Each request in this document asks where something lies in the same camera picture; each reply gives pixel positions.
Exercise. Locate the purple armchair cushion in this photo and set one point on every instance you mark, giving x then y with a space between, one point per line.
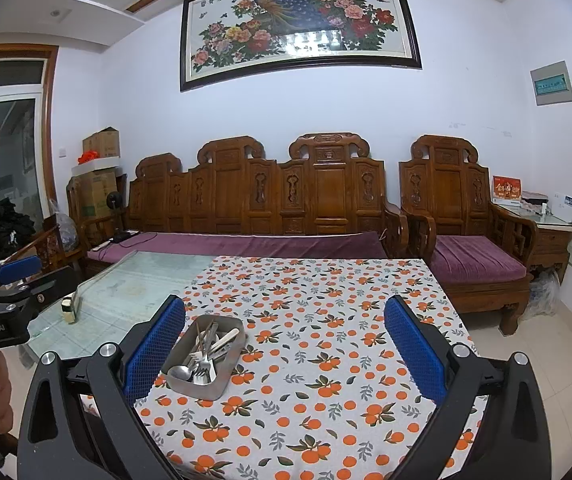
476 260

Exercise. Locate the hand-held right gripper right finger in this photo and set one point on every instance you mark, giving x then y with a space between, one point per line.
413 355

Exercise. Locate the wooden side chair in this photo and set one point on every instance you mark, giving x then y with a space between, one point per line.
51 250

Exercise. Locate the red plastic item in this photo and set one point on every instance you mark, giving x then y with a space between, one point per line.
88 157

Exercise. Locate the glass sliding door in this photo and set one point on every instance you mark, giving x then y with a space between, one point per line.
11 160

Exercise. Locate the white remote control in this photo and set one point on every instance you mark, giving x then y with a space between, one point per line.
101 246

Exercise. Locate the recessed ceiling lamp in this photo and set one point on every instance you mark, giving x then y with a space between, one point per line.
59 14

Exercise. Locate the black standing fan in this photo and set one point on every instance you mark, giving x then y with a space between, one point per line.
113 201

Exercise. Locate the large brown cardboard box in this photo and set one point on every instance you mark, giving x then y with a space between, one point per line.
93 195

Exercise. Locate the pile of black clothes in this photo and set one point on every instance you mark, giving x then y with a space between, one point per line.
1 227

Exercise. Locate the carved wooden armchair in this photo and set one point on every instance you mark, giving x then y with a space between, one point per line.
441 185

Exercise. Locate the wooden side table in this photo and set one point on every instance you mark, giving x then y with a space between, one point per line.
551 245

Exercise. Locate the clear plastic bag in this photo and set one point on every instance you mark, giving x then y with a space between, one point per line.
543 295

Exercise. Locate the dark wooden chopstick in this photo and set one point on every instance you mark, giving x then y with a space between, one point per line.
199 335

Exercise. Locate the wooden door frame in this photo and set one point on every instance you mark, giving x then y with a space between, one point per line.
51 110

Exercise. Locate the white router device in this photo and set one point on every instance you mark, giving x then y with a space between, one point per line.
563 207

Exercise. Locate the metal spoon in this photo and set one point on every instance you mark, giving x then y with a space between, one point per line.
180 372

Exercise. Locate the small brown cardboard box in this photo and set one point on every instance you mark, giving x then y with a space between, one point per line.
101 142

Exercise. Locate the framed peacock flower painting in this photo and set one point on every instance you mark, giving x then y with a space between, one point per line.
291 20

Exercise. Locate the flat white box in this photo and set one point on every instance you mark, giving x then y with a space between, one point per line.
96 166

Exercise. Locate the white plastic spoon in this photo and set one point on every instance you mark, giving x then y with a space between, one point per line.
226 339

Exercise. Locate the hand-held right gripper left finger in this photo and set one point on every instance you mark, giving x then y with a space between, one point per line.
158 345

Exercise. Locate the small cream toothpick box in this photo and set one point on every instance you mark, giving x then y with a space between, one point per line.
68 312

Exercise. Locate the carved wooden sofa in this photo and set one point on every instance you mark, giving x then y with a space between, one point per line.
226 195

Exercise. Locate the grey wall electrical panel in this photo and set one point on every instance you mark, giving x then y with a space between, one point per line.
551 82

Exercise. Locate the rectangular metal tray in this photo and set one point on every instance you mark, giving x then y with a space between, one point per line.
223 365

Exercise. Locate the red desk calendar card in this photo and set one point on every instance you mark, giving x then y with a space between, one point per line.
506 190

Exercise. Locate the grey plastic bag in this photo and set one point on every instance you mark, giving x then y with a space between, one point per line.
66 227

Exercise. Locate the orange fruit print tablecloth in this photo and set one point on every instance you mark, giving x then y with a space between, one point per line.
316 310

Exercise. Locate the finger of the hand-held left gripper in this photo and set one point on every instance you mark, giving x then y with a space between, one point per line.
18 267
41 292

